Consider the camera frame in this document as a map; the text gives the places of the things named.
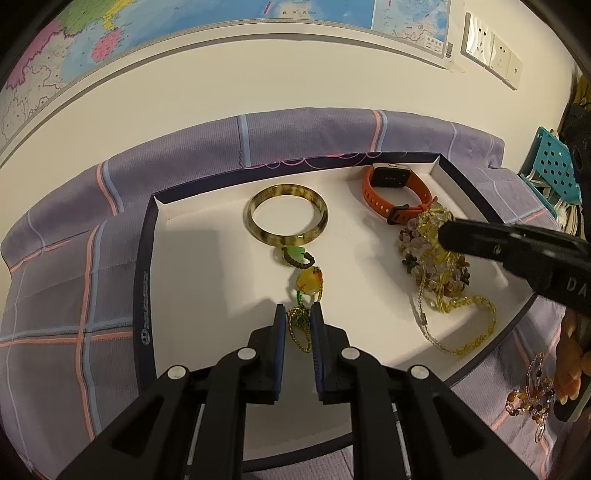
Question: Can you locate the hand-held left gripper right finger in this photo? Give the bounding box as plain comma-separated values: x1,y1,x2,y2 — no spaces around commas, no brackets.
309,304,541,480

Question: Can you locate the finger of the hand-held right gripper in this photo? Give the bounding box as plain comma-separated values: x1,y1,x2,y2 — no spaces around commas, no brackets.
438,218,583,259

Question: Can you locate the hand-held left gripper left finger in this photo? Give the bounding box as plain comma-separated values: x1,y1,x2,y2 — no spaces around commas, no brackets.
55,304,286,480

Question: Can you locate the mixed stone chip bracelet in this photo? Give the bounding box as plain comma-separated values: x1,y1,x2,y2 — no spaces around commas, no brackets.
394,203,474,296

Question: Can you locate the white shallow box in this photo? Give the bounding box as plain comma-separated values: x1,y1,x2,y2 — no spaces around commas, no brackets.
133,151,541,462

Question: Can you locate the green yellow pendant necklace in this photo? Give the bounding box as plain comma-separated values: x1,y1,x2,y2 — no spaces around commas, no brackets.
277,246,324,355

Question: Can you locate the yellow seed bead necklace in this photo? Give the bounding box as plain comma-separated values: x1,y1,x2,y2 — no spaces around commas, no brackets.
411,272,498,357

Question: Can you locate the person's right hand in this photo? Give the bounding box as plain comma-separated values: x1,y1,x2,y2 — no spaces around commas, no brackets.
555,308,591,402

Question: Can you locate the orange smartwatch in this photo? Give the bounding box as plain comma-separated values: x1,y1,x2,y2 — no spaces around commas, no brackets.
361,162,435,225

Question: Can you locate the teal perforated basket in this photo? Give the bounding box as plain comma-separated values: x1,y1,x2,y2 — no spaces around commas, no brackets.
519,127,583,204

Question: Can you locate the brown translucent bangle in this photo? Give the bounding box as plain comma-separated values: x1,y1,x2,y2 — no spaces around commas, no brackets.
244,184,329,246

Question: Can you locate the dark object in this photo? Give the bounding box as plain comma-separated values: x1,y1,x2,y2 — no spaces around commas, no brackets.
561,104,591,222

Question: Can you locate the purple plaid blanket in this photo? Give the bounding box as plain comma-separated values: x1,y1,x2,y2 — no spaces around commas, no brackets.
0,107,591,480

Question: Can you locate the amber pink bead bracelet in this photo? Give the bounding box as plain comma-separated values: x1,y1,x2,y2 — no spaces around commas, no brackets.
505,353,555,444

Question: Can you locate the white wall socket plate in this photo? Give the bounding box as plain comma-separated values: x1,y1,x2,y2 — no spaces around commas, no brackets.
489,34,514,78
462,12,498,63
505,51,525,90

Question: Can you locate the colourful wall map poster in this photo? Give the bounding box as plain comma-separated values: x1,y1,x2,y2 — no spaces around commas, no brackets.
0,0,455,162

